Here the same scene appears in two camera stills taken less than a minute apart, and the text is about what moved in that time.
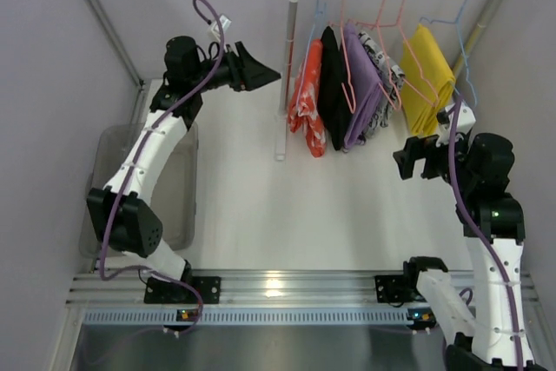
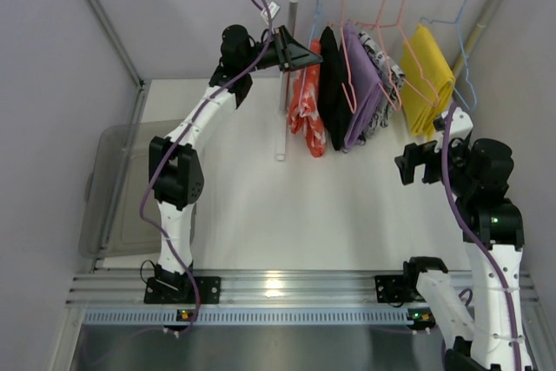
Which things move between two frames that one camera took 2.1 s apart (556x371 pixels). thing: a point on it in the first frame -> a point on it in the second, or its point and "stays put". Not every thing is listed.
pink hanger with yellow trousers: [407, 42] stays put
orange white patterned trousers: [304, 110] stays put
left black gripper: [237, 70] -> [282, 49]
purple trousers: [365, 87] stays put
